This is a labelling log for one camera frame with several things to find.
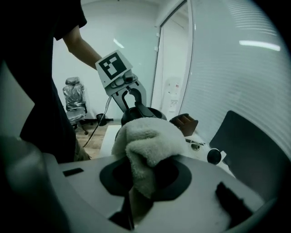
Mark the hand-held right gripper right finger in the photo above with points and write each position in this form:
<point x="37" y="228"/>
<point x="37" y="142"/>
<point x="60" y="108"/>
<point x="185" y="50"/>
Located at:
<point x="169" y="175"/>

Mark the white round camera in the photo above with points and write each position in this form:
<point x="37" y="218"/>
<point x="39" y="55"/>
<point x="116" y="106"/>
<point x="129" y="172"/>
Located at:
<point x="214" y="156"/>

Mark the white water dispenser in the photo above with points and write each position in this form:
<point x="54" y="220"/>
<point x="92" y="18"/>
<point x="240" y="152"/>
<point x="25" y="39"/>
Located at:
<point x="173" y="97"/>

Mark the person's khaki trouser leg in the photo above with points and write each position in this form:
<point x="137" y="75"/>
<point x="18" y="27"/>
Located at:
<point x="81" y="152"/>

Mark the long dark desk partition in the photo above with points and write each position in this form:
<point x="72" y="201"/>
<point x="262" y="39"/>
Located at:
<point x="245" y="150"/>

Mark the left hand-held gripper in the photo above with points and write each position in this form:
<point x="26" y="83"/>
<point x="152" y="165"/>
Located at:
<point x="111" y="66"/>

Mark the black kettle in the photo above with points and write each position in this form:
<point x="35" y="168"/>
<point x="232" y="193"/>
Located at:
<point x="150" y="113"/>

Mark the dark desk organizer box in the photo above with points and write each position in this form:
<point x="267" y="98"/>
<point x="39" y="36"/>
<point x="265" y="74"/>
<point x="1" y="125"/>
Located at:
<point x="184" y="124"/>

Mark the person's black shirt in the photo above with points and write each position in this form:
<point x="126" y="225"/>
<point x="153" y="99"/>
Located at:
<point x="38" y="79"/>

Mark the plastic-wrapped office chair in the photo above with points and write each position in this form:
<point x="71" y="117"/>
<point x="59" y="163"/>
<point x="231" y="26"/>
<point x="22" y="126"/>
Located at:
<point x="73" y="100"/>

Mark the person's left forearm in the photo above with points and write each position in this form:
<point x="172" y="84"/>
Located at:
<point x="84" y="49"/>

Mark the black waste bin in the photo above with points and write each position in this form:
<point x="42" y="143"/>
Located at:
<point x="100" y="119"/>

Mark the white cloth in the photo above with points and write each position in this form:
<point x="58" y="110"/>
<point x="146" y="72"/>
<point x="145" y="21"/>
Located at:
<point x="147" y="141"/>

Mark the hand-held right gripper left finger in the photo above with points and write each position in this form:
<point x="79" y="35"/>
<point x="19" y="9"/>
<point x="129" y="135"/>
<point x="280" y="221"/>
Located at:
<point x="121" y="177"/>

